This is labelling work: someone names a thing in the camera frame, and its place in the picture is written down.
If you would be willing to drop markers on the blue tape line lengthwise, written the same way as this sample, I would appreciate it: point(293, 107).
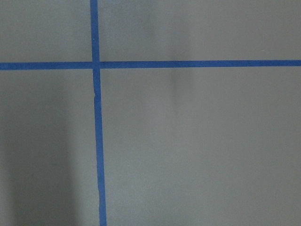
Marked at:
point(98, 110)

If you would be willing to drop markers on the blue tape line crosswise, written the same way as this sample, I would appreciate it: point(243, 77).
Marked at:
point(146, 64)

